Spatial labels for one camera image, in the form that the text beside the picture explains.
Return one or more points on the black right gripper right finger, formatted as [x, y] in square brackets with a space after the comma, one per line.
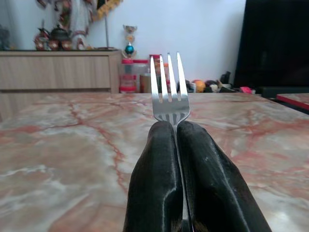
[212, 183]

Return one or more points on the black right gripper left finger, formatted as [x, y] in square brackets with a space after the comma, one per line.
[154, 174]

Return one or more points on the silver metal fork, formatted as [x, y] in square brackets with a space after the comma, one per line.
[170, 101]

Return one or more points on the orange round fruit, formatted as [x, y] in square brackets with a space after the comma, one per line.
[200, 86]

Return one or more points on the pink small object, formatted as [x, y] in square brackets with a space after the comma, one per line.
[246, 90]

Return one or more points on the clear jar with red lid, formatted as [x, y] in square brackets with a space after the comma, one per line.
[127, 76]

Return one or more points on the red edged table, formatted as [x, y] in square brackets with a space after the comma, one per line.
[294, 99]

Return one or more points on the trophy with blue ball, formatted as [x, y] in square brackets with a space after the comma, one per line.
[130, 39]

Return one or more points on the light wooden sideboard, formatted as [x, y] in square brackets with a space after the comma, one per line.
[56, 71]

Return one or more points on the thin metal stand rod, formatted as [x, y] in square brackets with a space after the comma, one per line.
[106, 31]

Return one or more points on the black television screen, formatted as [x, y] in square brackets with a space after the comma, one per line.
[272, 43]

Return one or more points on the white draped figurine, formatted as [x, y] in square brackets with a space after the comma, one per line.
[80, 21]

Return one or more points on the dark teapot ornament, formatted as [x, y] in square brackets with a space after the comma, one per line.
[59, 33]

